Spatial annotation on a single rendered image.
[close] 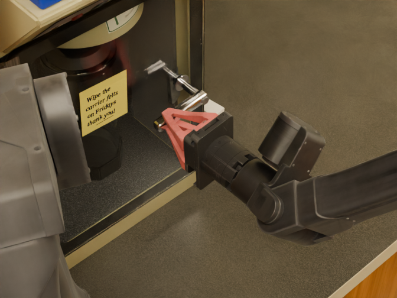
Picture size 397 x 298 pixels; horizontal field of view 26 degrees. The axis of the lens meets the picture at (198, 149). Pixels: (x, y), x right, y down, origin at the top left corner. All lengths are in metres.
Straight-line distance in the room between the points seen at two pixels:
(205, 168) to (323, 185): 0.19
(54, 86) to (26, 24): 0.45
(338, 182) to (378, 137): 0.57
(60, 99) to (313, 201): 0.60
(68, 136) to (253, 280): 0.91
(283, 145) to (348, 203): 0.14
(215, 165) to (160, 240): 0.30
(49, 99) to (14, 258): 0.10
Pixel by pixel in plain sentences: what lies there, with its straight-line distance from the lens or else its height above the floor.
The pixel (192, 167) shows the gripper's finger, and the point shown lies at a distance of 1.13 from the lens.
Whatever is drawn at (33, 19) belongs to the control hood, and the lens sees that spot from 0.85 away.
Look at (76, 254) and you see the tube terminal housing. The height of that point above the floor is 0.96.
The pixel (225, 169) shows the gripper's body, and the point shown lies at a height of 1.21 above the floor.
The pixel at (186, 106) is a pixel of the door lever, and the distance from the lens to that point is 1.18.
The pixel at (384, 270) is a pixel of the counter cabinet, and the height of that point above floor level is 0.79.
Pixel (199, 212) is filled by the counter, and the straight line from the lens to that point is 1.40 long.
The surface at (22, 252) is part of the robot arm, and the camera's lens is 0.36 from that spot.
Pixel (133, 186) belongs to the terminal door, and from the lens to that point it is 1.29.
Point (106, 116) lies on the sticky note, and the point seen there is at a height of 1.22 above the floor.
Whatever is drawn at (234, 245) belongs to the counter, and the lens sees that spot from 1.36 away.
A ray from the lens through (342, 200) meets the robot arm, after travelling 0.97.
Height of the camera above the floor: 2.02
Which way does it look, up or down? 47 degrees down
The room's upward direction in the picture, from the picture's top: straight up
